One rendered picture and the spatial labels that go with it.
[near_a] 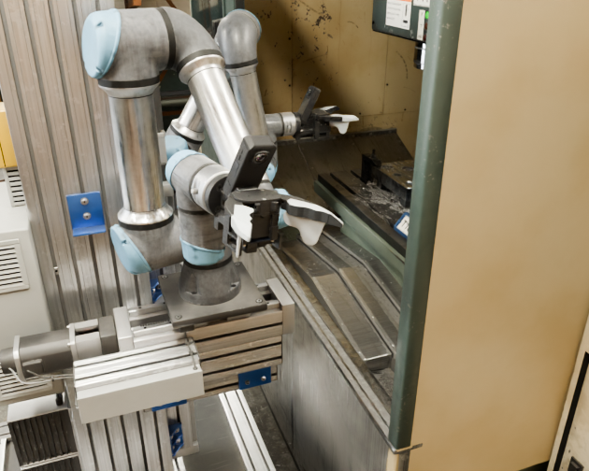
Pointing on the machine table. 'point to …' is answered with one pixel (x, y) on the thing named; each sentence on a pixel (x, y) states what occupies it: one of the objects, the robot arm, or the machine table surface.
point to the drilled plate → (395, 177)
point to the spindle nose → (419, 55)
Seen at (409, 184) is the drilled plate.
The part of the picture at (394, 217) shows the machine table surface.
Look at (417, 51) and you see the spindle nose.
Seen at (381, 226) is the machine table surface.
